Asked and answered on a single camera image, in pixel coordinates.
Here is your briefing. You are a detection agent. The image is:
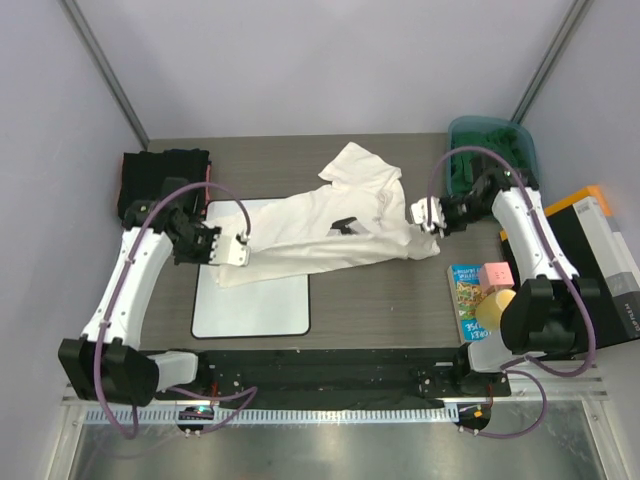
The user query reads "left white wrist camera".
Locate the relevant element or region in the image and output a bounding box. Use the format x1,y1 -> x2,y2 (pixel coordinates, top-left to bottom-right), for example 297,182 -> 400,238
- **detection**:
208,234 -> 251,267

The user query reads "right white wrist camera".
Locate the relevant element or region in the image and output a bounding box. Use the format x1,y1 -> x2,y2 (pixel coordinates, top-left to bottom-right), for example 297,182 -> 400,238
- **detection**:
410,196 -> 447,237

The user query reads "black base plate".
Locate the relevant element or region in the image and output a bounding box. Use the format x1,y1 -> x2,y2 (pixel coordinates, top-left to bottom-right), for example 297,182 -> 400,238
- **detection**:
183,348 -> 503,400

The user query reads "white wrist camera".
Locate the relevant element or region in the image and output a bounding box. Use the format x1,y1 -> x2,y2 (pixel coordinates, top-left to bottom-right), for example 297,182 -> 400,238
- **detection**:
410,196 -> 447,237
208,234 -> 251,267

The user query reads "white t shirt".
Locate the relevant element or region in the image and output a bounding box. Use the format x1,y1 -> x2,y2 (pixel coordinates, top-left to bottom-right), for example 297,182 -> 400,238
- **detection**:
209,142 -> 440,288

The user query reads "aluminium rail frame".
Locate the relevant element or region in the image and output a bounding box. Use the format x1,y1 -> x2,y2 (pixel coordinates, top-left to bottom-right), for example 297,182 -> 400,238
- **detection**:
60,362 -> 610,426

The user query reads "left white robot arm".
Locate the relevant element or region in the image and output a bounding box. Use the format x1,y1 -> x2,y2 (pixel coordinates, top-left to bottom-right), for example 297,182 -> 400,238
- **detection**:
58,176 -> 222,407

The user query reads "teal plastic basket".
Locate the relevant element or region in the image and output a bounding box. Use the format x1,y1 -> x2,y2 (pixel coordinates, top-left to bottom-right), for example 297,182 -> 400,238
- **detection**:
445,116 -> 538,194

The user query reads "pink sticky pad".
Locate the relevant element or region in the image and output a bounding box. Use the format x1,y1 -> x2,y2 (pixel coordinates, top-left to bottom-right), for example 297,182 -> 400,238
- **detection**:
478,262 -> 515,294

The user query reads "black orange box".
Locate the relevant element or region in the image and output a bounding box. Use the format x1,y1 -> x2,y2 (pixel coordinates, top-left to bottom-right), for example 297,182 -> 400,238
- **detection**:
501,189 -> 639,349

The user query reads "green t shirt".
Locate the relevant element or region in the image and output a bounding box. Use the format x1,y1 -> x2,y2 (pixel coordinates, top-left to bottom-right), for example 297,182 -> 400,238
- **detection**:
447,126 -> 535,194

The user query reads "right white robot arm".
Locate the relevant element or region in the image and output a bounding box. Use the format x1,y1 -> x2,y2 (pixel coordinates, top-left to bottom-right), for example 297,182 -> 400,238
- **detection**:
426,148 -> 600,395

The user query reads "colourful picture book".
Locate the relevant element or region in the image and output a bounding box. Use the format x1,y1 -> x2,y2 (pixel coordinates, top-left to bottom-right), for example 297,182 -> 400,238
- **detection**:
447,263 -> 499,343

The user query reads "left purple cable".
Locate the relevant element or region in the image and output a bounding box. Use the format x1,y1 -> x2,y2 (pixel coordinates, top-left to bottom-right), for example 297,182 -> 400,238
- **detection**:
93,182 -> 259,441

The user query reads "white folding board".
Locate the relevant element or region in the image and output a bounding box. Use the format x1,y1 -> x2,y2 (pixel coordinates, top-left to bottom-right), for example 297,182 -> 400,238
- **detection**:
191,198 -> 312,339

